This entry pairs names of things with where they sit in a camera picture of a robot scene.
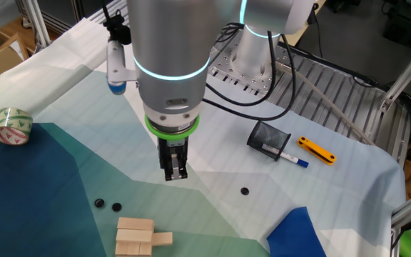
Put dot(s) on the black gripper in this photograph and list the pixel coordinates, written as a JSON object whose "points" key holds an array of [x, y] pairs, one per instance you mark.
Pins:
{"points": [[172, 148]]}

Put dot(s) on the light wooden Jenga block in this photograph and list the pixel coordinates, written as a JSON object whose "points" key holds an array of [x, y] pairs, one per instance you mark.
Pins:
{"points": [[134, 236], [133, 250], [136, 224], [145, 250], [162, 238], [121, 250]]}

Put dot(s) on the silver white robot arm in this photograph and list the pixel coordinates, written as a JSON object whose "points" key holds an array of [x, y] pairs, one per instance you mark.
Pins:
{"points": [[170, 43]]}

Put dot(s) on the small black disc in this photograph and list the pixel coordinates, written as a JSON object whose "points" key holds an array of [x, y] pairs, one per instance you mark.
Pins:
{"points": [[116, 206], [244, 191], [99, 203]]}

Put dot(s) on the black mesh pen cup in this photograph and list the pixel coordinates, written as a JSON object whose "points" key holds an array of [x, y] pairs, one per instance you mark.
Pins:
{"points": [[268, 137]]}

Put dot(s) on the white marker blue cap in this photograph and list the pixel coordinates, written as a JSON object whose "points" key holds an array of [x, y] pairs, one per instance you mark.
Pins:
{"points": [[291, 158]]}

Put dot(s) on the blue green white tablecloth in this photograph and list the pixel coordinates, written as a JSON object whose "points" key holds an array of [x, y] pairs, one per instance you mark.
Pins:
{"points": [[298, 185]]}

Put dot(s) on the small blue flag white stick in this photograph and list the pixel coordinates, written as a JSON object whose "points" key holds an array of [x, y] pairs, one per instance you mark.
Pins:
{"points": [[294, 235]]}

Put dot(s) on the orange folding tool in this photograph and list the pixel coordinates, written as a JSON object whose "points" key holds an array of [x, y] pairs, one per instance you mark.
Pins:
{"points": [[316, 150]]}

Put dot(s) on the green white small box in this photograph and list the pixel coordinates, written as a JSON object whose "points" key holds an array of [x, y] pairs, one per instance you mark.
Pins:
{"points": [[14, 118]]}

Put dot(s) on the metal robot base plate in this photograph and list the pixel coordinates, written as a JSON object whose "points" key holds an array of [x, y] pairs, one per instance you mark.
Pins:
{"points": [[223, 75]]}

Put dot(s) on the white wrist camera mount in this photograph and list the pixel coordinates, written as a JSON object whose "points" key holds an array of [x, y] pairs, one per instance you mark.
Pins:
{"points": [[114, 68]]}

